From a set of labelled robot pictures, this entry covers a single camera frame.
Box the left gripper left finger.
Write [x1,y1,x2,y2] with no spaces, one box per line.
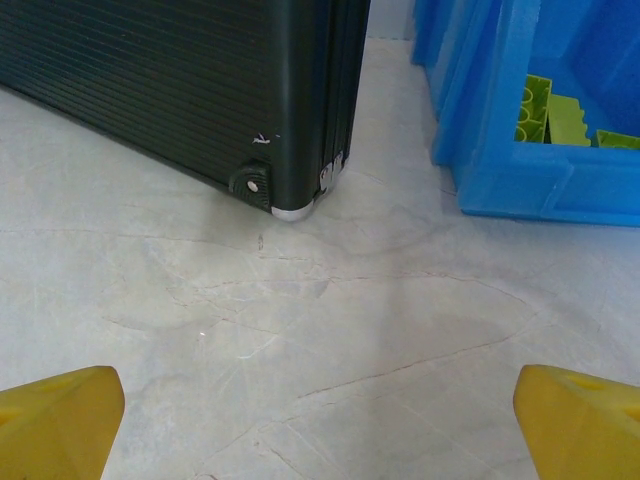
[0,364,126,480]

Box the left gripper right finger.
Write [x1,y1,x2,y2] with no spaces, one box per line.
[514,363,640,480]

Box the blue three-compartment bin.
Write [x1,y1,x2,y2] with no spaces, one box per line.
[410,0,640,229]

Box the black briefcase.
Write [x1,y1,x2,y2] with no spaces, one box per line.
[0,0,374,223]

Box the lime green lego brick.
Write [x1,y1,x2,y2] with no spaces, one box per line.
[547,94,591,147]
[514,73,554,144]
[594,128,640,150]

